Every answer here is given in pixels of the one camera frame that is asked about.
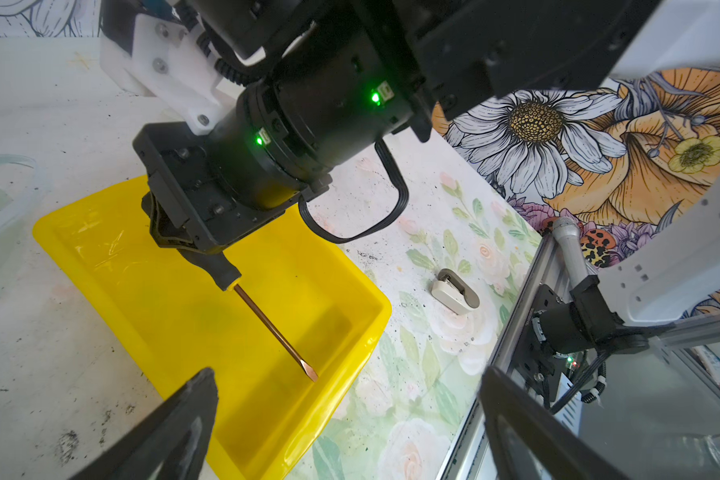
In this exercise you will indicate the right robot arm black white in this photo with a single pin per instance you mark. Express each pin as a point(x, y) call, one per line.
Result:
point(322, 80)

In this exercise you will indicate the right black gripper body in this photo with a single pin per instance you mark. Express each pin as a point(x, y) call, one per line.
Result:
point(218, 190)

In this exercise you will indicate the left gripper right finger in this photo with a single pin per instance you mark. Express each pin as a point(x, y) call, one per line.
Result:
point(523, 436)

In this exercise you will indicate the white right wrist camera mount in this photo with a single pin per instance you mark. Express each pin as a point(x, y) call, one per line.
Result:
point(147, 50)

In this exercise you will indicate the small grey white clip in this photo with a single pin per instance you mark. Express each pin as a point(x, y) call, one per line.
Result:
point(454, 293)

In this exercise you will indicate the black yellow screwdriver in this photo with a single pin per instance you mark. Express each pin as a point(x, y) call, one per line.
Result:
point(227, 276)

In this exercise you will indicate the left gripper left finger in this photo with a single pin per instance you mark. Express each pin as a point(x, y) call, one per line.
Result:
point(170, 443)

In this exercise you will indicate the yellow plastic bin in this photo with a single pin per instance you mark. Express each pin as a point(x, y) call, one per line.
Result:
point(174, 321)

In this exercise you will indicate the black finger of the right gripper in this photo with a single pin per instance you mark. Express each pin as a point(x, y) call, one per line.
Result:
point(163, 231)

